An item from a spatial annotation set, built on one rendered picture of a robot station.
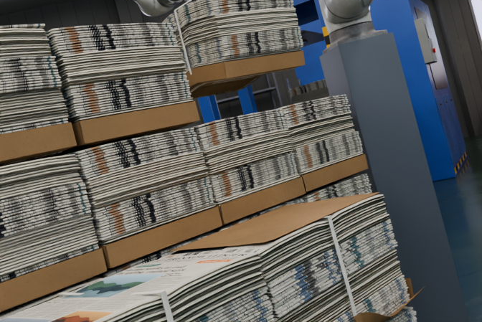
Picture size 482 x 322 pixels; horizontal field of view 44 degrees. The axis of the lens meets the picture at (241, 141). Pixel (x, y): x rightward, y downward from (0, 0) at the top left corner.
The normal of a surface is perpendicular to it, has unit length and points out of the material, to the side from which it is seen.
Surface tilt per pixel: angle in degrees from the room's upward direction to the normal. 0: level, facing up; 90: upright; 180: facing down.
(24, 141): 93
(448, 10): 90
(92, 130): 92
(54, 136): 93
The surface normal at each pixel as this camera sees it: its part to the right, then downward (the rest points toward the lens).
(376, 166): 0.18, -0.06
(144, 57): 0.68, -0.18
